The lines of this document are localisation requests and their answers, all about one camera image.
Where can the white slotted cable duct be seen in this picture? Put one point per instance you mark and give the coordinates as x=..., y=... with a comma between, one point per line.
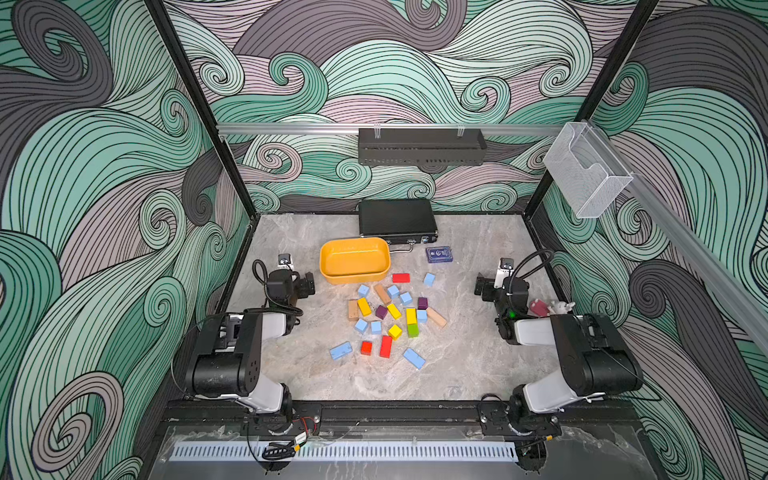
x=356, y=450

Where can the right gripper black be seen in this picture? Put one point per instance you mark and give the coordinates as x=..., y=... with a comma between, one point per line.
x=484, y=286

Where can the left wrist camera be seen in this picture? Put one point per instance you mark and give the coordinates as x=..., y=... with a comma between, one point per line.
x=285, y=261

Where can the blue card deck box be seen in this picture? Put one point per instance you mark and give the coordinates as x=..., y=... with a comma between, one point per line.
x=442, y=254

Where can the natural wood block upper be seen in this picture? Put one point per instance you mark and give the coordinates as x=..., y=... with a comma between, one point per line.
x=382, y=293

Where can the yellow long block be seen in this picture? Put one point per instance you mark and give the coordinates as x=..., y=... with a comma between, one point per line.
x=364, y=307
x=411, y=316

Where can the red flat block top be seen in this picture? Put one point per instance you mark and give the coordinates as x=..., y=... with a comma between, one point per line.
x=401, y=278

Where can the natural wood block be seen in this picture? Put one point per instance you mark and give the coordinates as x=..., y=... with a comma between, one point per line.
x=436, y=317
x=382, y=293
x=353, y=313

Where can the clear acrylic wall holder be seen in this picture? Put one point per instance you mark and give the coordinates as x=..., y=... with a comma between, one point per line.
x=589, y=172

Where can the natural wood block right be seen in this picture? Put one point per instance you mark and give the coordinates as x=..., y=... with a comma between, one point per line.
x=436, y=317

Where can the pink and white toy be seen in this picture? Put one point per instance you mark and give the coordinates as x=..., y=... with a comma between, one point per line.
x=541, y=309

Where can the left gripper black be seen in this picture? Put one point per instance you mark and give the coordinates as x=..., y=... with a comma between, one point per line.
x=305, y=285

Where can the purple cube centre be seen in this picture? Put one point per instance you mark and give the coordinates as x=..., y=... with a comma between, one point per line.
x=381, y=312

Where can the black ribbed case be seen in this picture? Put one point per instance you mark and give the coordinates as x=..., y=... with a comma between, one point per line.
x=398, y=221

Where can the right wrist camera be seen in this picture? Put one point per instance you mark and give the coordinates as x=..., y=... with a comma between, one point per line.
x=504, y=270

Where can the aluminium rail right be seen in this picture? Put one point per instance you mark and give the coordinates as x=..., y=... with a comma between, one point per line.
x=679, y=204

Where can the aluminium rail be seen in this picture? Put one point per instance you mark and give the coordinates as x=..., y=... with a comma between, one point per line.
x=303, y=128
x=679, y=204

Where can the red long block bottom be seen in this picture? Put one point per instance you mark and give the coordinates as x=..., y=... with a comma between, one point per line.
x=386, y=347

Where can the yellow long block right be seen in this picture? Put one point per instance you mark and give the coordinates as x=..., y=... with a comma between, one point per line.
x=411, y=316

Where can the yellow long block left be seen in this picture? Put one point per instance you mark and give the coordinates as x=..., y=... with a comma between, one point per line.
x=364, y=307

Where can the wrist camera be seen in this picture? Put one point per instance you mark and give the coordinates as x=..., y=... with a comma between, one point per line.
x=504, y=270
x=285, y=261

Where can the red cube bottom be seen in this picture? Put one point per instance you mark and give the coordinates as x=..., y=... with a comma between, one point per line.
x=366, y=348

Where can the black wall shelf tray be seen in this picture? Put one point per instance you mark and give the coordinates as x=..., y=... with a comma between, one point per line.
x=432, y=149

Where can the yellow cube lower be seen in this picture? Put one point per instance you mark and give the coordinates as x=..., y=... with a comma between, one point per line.
x=395, y=332

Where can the yellow plastic bin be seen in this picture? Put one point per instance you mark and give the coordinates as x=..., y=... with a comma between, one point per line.
x=355, y=260

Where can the yellow block centre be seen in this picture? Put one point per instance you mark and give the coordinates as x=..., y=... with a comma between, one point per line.
x=394, y=311

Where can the natural wood block left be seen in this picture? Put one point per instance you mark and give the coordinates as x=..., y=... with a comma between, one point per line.
x=353, y=313

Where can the aluminium rail back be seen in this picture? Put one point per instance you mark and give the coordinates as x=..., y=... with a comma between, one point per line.
x=303, y=128

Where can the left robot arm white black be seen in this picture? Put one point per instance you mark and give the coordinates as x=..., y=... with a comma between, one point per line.
x=225, y=362

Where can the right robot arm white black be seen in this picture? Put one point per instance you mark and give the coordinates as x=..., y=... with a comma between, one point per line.
x=594, y=361

